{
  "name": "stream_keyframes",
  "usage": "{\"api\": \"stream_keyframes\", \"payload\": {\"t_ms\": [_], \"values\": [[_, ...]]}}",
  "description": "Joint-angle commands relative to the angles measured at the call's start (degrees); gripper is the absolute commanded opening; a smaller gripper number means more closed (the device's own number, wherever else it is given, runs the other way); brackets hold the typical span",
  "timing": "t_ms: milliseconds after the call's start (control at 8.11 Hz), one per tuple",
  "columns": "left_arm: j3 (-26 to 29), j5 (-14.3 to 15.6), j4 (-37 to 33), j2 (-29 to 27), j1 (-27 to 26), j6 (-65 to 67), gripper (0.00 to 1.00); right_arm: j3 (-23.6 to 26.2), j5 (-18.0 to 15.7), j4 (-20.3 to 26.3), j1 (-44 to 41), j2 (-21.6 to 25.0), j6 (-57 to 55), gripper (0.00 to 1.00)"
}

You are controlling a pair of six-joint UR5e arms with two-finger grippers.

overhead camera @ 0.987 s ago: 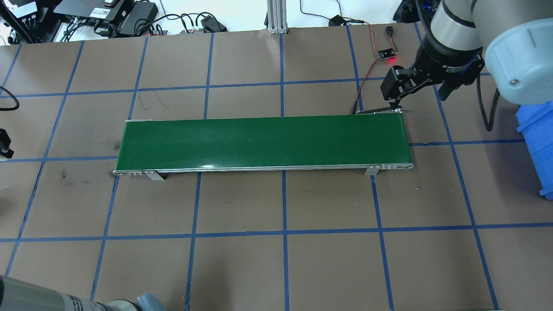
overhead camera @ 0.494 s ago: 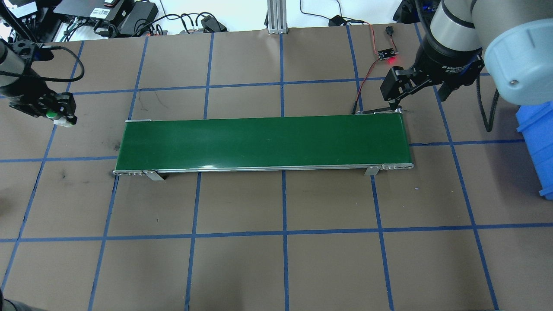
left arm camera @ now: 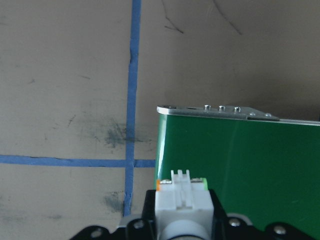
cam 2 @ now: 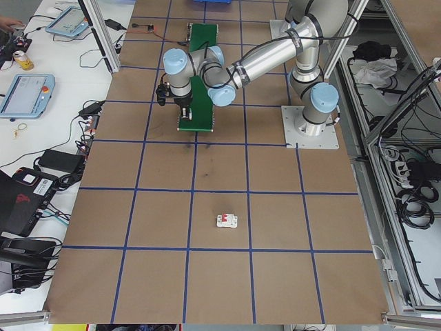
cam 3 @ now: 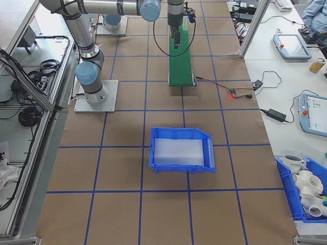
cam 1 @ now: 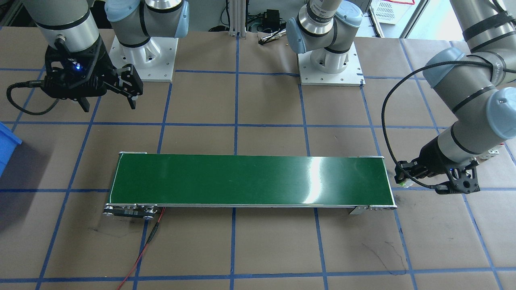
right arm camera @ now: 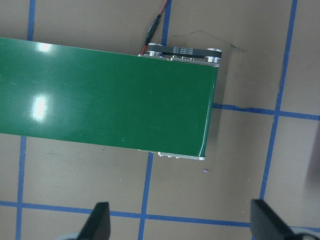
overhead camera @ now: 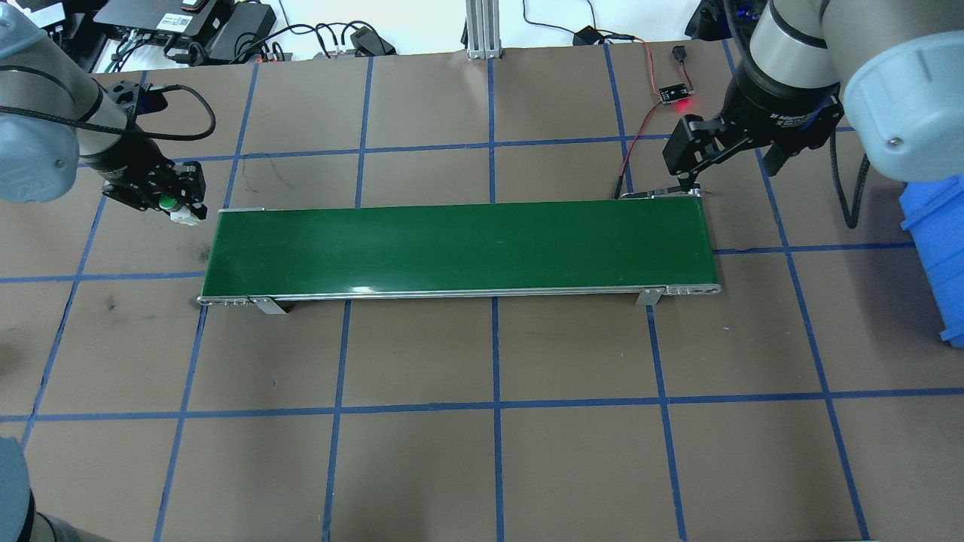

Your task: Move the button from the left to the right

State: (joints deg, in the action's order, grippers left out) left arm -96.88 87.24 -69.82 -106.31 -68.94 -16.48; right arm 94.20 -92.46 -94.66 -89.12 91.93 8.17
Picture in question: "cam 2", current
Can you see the bystander hand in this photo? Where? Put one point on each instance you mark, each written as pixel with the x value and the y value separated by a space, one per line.
pixel 10 23

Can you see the green belt conveyor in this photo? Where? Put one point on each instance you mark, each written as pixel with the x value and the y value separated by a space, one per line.
pixel 203 38

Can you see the small controller board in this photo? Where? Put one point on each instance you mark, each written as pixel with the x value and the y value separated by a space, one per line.
pixel 150 28

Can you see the power strip with plugs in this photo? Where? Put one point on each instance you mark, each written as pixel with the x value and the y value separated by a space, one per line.
pixel 87 132

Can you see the slim black power adapter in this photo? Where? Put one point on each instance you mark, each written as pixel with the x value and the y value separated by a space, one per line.
pixel 114 24

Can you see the blue plastic bin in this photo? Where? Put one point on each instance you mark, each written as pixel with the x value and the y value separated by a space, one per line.
pixel 212 2

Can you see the white red circuit breaker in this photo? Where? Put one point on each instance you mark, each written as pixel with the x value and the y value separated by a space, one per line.
pixel 227 221

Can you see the large black power brick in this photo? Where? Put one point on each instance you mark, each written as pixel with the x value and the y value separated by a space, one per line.
pixel 60 160

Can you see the light blue teach pendant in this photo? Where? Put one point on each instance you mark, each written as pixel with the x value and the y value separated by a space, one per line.
pixel 27 94
pixel 65 22

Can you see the yellow drink can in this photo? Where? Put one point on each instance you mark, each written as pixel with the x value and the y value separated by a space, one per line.
pixel 24 60

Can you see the yellow rubber band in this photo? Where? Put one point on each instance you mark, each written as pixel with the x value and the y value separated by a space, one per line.
pixel 19 129

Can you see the black electronics board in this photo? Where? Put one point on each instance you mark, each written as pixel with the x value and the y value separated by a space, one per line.
pixel 20 43

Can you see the black red equipment case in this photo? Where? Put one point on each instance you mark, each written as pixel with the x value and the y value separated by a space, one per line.
pixel 25 198

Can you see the white cloth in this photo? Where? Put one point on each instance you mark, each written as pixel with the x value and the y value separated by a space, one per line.
pixel 375 72

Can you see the black cloth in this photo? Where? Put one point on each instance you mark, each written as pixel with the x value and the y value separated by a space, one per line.
pixel 373 50

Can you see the black docking device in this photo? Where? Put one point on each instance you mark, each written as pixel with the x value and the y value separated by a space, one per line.
pixel 24 262

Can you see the white power strip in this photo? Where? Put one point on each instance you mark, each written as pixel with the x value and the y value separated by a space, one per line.
pixel 401 169

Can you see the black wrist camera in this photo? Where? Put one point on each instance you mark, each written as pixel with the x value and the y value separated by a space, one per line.
pixel 162 93

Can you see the aluminium frame post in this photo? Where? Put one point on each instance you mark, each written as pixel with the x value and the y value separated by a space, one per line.
pixel 100 34

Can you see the white square base plate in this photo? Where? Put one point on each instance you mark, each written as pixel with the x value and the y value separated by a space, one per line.
pixel 277 29
pixel 324 139

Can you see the V-shaped metal frame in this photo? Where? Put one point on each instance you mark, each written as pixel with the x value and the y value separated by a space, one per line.
pixel 372 141

